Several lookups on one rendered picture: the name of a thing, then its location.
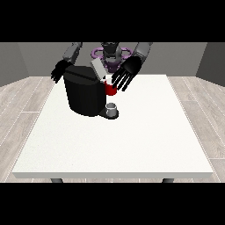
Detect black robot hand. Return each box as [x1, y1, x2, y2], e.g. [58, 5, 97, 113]
[50, 59, 74, 84]
[111, 55, 143, 92]

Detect red pod holder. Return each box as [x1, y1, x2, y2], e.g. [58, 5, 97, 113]
[104, 81, 118, 97]

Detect pale grey machine lid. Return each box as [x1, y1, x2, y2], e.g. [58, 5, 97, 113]
[90, 57, 107, 80]

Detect black coffee machine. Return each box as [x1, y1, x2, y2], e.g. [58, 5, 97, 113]
[62, 64, 120, 120]

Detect grey robot trunk purple rings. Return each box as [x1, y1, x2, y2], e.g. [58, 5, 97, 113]
[91, 42, 133, 74]

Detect small grey cup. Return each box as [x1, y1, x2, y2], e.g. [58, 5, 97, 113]
[105, 102, 119, 117]

